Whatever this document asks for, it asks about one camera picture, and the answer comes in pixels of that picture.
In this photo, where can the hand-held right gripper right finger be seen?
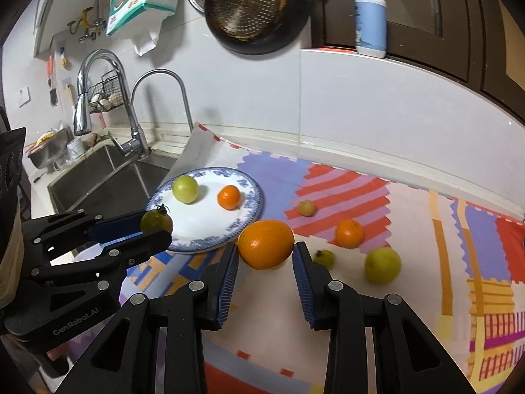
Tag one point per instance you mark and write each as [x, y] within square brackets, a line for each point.
[303, 283]

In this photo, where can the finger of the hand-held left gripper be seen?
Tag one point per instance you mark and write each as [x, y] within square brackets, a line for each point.
[119, 223]
[139, 243]

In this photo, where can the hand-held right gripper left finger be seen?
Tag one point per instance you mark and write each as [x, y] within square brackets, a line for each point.
[227, 283]

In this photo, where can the dark green tomato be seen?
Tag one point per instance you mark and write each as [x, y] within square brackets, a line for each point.
[156, 222]

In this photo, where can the small green fruit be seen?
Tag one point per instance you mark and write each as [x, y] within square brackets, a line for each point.
[325, 257]

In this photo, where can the large orange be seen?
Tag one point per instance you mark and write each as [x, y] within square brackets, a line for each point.
[265, 244]

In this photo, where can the blue patterned white plate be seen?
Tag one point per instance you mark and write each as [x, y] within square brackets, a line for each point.
[197, 221]

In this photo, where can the small orange tangerine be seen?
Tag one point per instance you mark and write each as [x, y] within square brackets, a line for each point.
[229, 197]
[350, 233]

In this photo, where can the small olive yellow fruit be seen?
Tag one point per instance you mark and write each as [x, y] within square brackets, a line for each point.
[306, 208]

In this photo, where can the large yellow-green round fruit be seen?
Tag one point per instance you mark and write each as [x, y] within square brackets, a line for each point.
[382, 265]

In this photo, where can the stainless steel sink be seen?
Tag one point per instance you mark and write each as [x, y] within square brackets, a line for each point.
[102, 180]

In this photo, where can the large green round fruit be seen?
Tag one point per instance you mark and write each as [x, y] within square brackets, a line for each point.
[185, 189]

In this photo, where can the white cup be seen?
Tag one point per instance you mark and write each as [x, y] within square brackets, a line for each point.
[75, 150]

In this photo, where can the chrome pull-down faucet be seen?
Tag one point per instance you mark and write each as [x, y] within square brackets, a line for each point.
[137, 135]

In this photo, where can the metal dish tub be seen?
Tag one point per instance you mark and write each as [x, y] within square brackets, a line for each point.
[45, 156]

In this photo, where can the garlic bulbs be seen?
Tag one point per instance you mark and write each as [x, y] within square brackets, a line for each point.
[104, 100]

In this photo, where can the colourful printed mat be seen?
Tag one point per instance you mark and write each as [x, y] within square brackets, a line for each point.
[410, 213]

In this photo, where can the black brush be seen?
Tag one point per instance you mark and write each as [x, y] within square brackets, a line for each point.
[53, 97]

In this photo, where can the chrome gooseneck faucet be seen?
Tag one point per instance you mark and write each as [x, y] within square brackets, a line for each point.
[164, 72]

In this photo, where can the teal paper towel pack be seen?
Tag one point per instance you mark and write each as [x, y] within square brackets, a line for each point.
[139, 0]

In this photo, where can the golden metal colander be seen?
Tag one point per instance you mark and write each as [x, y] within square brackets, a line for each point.
[250, 8]

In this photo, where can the white pump bottle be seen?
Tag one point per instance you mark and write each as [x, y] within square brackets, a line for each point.
[370, 24]

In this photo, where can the black frying pan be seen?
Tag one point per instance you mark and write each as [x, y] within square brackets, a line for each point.
[295, 8]

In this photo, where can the yellow wall hook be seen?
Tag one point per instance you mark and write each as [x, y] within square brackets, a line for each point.
[62, 55]

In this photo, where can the brass wall tap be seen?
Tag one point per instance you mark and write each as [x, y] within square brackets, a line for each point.
[92, 28]

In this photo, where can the dark wooden window frame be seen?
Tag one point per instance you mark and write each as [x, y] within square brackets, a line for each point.
[418, 16]

